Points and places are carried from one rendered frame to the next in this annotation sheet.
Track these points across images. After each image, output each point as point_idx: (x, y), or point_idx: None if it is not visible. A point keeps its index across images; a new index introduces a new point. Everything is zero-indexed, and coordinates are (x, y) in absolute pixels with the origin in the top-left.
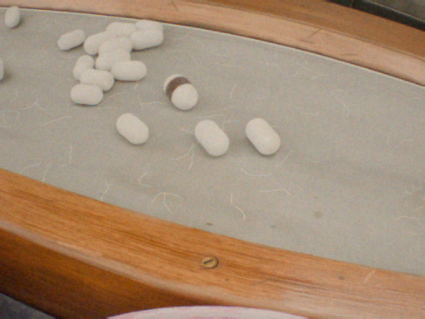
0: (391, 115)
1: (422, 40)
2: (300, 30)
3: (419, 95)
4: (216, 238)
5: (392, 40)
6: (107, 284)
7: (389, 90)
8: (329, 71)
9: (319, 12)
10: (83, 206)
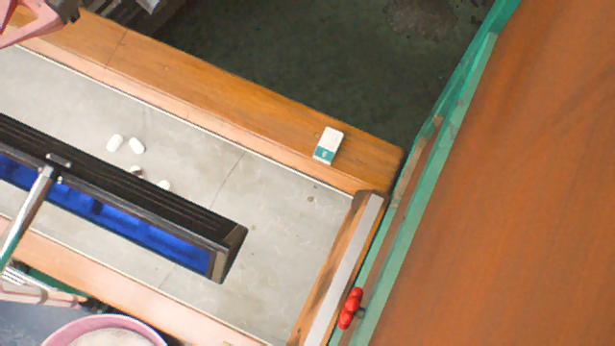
0: (37, 99)
1: (94, 32)
2: (12, 30)
3: (70, 80)
4: None
5: (66, 37)
6: None
7: (50, 77)
8: (20, 61)
9: (30, 11)
10: None
